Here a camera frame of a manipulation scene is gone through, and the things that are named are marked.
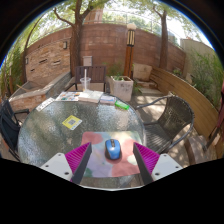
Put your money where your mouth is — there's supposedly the blue computer mouse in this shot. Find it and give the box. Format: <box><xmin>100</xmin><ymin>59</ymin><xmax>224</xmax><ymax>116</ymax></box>
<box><xmin>104</xmin><ymin>138</ymin><xmax>122</xmax><ymax>161</ymax></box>

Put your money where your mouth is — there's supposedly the curved wooden bench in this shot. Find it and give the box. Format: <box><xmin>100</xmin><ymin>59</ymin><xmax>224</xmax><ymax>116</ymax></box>
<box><xmin>149</xmin><ymin>64</ymin><xmax>224</xmax><ymax>134</ymax></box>

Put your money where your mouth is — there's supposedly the beige stone slab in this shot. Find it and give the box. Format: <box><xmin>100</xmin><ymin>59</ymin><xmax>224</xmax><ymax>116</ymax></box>
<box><xmin>133</xmin><ymin>63</ymin><xmax>153</xmax><ymax>82</ymax></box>

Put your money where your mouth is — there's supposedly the dark wicker armchair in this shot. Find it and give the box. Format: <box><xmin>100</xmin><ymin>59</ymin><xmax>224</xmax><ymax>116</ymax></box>
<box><xmin>134</xmin><ymin>94</ymin><xmax>196</xmax><ymax>155</ymax></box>

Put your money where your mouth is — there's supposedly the slender tree trunk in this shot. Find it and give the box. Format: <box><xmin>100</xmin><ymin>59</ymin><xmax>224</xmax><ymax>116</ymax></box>
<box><xmin>153</xmin><ymin>4</ymin><xmax>169</xmax><ymax>69</ymax></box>

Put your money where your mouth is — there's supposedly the clear plastic cup with straw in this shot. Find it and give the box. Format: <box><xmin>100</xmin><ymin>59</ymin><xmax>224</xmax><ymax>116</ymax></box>
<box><xmin>79</xmin><ymin>68</ymin><xmax>92</xmax><ymax>93</ymax></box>

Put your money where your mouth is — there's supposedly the dark wooden slatted chair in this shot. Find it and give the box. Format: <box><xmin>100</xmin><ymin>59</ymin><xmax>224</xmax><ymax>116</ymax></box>
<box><xmin>64</xmin><ymin>65</ymin><xmax>108</xmax><ymax>93</ymax></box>

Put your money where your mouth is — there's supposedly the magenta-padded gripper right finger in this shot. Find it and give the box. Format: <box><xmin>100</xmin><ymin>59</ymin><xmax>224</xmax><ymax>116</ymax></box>
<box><xmin>132</xmin><ymin>141</ymin><xmax>184</xmax><ymax>186</ymax></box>

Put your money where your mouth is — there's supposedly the stone brick counter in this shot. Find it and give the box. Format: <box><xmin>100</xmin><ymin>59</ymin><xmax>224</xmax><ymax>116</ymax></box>
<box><xmin>9</xmin><ymin>71</ymin><xmax>73</xmax><ymax>111</ymax></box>

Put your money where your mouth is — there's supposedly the yellow square card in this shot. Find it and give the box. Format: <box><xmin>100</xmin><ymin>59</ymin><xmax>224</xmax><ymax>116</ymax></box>
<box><xmin>61</xmin><ymin>114</ymin><xmax>83</xmax><ymax>131</ymax></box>

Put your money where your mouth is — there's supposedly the grey wall box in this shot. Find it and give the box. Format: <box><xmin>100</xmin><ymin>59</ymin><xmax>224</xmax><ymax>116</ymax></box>
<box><xmin>82</xmin><ymin>55</ymin><xmax>94</xmax><ymax>67</ymax></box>

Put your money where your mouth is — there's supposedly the wooden lamp post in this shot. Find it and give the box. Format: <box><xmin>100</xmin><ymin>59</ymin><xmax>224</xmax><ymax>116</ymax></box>
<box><xmin>124</xmin><ymin>22</ymin><xmax>138</xmax><ymax>78</ymax></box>

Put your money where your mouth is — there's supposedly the large tree trunk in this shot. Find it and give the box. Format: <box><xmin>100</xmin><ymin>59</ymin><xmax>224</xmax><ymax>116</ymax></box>
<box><xmin>53</xmin><ymin>0</ymin><xmax>101</xmax><ymax>78</ymax></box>

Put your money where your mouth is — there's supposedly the white book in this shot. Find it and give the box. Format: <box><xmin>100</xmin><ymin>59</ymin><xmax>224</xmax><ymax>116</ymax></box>
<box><xmin>77</xmin><ymin>89</ymin><xmax>104</xmax><ymax>104</ymax></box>

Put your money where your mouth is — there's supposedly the colourful printed menu sheet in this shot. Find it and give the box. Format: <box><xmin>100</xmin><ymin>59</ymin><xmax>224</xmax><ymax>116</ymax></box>
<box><xmin>55</xmin><ymin>91</ymin><xmax>81</xmax><ymax>102</ymax></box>

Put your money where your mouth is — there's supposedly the concrete planter with plants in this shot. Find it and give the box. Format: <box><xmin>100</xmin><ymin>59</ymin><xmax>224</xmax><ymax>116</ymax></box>
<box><xmin>109</xmin><ymin>75</ymin><xmax>135</xmax><ymax>102</ymax></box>

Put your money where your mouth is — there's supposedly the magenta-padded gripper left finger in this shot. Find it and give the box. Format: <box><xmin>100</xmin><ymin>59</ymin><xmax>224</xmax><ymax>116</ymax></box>
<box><xmin>39</xmin><ymin>142</ymin><xmax>93</xmax><ymax>185</ymax></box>

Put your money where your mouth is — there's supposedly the pale thin booklet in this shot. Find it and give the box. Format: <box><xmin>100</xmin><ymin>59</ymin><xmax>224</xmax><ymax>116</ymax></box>
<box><xmin>99</xmin><ymin>94</ymin><xmax>118</xmax><ymax>106</ymax></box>

